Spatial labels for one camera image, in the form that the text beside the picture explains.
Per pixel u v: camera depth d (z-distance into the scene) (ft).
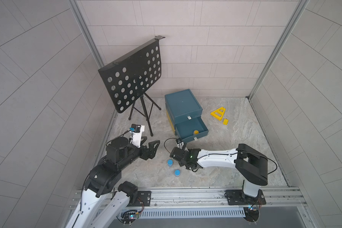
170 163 2.64
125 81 2.07
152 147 1.83
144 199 2.32
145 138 2.13
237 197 2.33
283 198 2.37
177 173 2.54
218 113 3.50
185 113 2.67
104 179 1.35
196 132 2.78
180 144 2.43
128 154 1.58
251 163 1.57
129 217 2.12
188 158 2.06
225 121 3.33
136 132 1.73
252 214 2.25
